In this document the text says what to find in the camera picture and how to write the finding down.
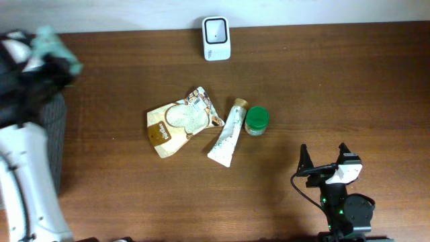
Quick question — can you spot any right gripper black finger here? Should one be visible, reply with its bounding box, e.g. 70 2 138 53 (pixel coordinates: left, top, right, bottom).
297 144 314 173
336 143 360 165

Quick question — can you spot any green lid jar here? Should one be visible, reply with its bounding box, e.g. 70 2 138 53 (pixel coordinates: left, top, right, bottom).
245 106 269 136

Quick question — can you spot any white bamboo print tube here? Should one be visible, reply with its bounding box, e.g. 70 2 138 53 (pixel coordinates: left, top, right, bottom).
208 98 249 167

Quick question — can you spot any beige brown snack pouch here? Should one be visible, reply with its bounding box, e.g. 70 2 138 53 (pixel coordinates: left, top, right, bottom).
146 87 225 159

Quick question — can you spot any teal snack packet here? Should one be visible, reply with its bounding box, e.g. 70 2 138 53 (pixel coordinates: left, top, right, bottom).
31 26 83 77

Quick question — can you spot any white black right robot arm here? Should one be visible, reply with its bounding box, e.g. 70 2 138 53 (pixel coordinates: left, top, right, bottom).
290 143 391 242

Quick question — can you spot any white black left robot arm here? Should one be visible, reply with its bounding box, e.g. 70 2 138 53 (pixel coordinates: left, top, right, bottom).
1 27 82 241

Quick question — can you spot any white barcode scanner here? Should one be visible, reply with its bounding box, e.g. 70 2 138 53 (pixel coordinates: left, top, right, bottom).
202 16 231 61

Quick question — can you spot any grey mesh basket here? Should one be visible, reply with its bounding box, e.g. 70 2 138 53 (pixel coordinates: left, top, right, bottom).
41 93 67 195

